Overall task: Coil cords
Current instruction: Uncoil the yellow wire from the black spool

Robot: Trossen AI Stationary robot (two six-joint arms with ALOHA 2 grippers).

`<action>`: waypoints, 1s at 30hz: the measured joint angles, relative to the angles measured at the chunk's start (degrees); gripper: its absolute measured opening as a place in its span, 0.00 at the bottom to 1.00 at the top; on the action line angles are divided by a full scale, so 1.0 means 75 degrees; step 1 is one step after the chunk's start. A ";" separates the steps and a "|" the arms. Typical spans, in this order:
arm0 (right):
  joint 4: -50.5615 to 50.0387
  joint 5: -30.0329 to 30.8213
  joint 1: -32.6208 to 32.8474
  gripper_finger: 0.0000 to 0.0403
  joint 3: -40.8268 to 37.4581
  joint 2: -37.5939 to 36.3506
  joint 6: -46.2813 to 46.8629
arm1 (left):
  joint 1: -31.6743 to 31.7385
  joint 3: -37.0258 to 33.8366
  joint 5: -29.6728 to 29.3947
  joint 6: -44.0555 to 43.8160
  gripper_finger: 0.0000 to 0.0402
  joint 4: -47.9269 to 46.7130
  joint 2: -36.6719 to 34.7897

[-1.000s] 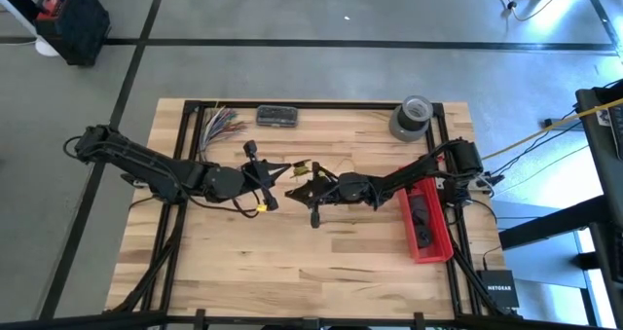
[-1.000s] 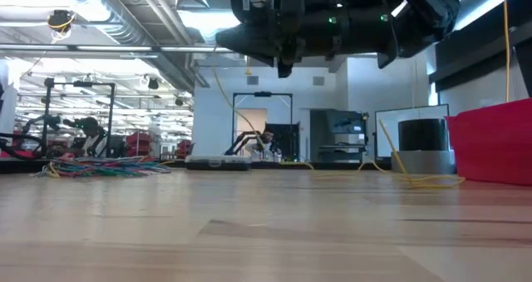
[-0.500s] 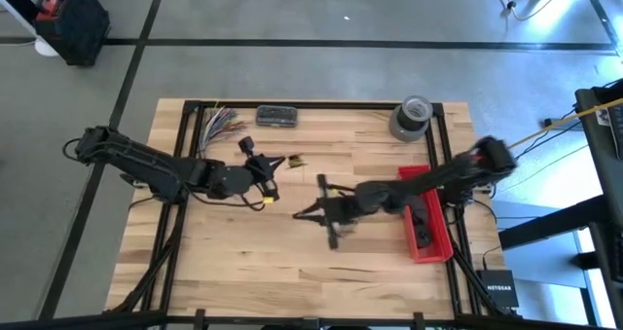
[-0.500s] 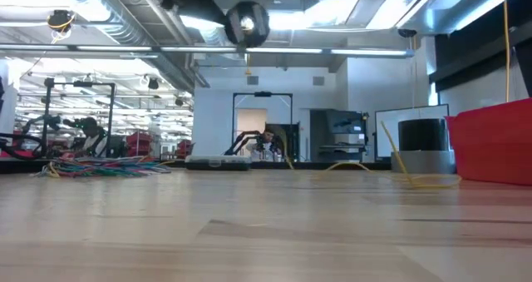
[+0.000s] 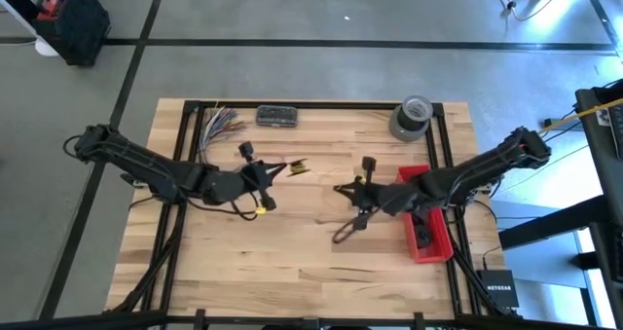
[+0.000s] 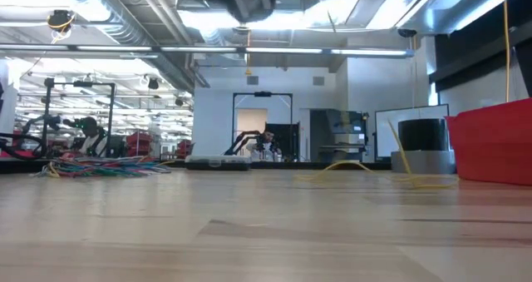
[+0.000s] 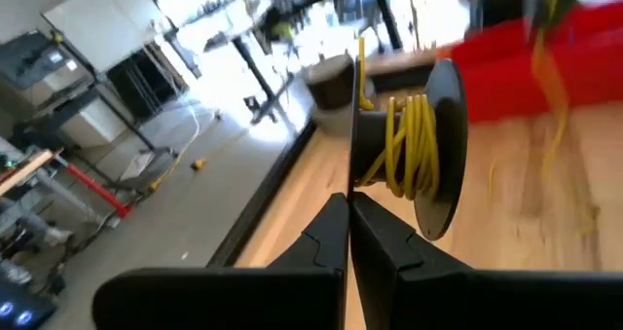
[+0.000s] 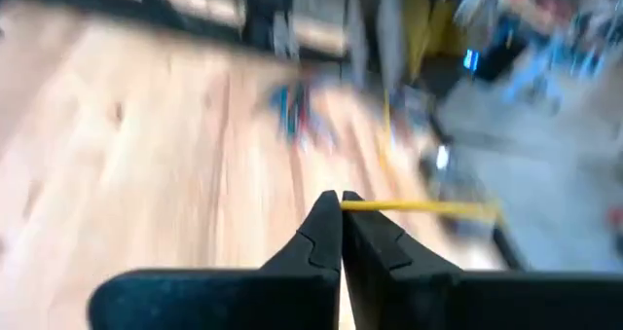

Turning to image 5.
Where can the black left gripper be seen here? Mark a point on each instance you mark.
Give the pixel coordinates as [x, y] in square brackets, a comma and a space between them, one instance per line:
[253, 176]

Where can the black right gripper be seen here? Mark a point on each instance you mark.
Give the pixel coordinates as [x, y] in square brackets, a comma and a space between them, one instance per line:
[384, 197]

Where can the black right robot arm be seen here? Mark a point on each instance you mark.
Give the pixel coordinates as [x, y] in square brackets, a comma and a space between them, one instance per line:
[477, 167]

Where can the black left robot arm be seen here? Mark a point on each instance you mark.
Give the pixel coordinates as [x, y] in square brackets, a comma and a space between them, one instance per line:
[146, 164]

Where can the clear plastic bit case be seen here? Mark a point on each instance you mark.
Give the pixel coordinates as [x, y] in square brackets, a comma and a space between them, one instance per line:
[276, 116]

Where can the grey tape roll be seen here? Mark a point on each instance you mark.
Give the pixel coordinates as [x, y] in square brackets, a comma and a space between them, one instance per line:
[406, 136]

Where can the red plastic bin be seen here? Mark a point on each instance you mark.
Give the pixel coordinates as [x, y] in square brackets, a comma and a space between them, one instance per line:
[438, 245]

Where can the black and red tool case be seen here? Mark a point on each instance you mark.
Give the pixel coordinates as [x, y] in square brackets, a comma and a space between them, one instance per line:
[78, 28]

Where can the white pillar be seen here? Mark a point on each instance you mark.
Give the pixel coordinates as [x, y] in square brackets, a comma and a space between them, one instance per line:
[46, 48]

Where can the black aluminium table frame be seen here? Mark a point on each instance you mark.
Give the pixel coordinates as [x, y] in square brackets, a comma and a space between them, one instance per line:
[316, 104]

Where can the black Netgear network switch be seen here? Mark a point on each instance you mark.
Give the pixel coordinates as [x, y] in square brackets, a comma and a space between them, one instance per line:
[499, 291]

